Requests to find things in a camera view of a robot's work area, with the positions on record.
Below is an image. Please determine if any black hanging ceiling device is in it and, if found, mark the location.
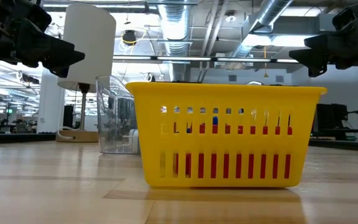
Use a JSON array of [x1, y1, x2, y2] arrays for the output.
[[122, 29, 138, 45]]

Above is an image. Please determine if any small red box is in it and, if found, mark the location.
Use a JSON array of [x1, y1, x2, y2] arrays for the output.
[[172, 122, 293, 179]]

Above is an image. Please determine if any long ceiling light bar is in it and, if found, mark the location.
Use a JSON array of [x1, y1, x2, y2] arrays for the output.
[[112, 55, 300, 65]]

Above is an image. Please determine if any black background machine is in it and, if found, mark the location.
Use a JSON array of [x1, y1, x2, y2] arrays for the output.
[[311, 103, 358, 142]]

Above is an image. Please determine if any yellow plastic basket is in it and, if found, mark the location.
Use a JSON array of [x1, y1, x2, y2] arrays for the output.
[[125, 81, 328, 189]]

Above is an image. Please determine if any silver spiral air duct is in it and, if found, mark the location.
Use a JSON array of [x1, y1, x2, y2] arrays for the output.
[[231, 0, 294, 58], [158, 3, 193, 57]]

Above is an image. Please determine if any clear plastic container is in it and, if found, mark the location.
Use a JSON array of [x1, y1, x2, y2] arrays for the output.
[[95, 74, 141, 155]]

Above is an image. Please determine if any black background speaker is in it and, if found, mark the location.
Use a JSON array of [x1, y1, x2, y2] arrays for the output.
[[62, 105, 75, 128]]

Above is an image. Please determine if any white cylindrical cup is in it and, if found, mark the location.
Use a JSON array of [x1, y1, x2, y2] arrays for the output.
[[55, 2, 117, 143]]

